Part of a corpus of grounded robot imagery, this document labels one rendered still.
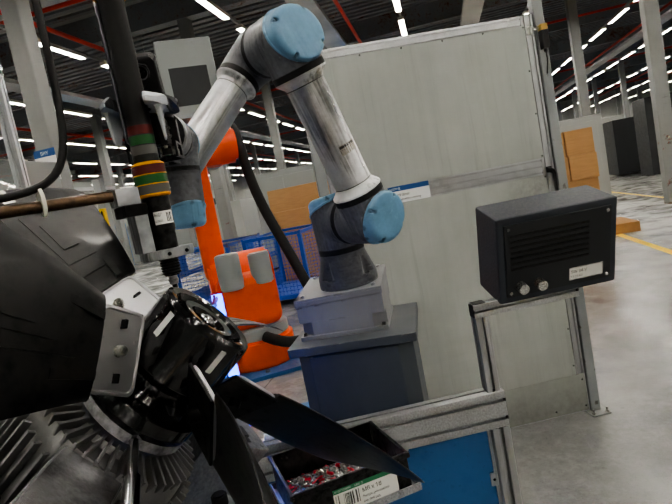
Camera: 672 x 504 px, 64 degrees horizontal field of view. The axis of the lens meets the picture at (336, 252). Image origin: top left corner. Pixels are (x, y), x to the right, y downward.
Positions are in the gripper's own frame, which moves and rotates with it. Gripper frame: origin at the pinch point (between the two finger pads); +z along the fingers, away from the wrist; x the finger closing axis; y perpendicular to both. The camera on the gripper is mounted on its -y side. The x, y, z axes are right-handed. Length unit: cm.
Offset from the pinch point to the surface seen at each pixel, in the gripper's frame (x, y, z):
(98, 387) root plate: 4.7, 31.0, 17.2
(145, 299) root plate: 2.4, 25.1, 2.7
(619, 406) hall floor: -166, 150, -181
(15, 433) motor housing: 15.2, 34.8, 13.9
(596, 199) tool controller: -79, 28, -32
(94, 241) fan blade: 8.6, 16.9, -2.8
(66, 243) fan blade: 11.5, 16.5, -1.1
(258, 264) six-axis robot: 11, 60, -372
